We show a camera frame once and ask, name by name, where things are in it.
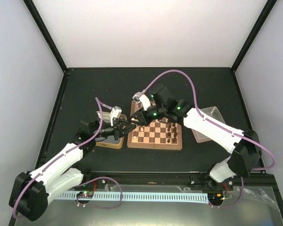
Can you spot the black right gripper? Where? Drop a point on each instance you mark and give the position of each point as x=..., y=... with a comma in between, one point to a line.
x=144, y=121

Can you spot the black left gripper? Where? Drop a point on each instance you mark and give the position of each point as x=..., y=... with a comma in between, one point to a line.
x=118, y=124

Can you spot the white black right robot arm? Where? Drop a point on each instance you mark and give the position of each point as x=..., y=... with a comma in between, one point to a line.
x=242, y=146

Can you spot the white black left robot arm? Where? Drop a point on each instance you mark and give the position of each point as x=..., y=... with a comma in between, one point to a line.
x=33, y=191

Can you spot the wooden chess board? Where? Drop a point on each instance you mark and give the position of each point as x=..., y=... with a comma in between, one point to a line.
x=154, y=136

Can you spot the small electronics board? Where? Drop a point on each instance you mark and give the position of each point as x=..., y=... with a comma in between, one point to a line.
x=85, y=194

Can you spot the yellow tin box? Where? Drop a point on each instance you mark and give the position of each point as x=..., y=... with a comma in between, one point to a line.
x=109, y=142

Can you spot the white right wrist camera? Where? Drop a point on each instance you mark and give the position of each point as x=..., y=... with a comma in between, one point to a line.
x=141, y=98

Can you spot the white slotted cable duct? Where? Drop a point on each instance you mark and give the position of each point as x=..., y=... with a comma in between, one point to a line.
x=138, y=197

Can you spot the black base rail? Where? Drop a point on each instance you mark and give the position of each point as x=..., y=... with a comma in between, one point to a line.
x=198, y=181

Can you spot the black frame post left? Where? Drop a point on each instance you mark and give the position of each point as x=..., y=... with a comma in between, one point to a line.
x=45, y=33

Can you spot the black frame post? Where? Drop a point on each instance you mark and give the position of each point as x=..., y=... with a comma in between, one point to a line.
x=45, y=33
x=269, y=5

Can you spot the black frame post right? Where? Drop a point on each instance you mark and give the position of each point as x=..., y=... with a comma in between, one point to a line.
x=269, y=5

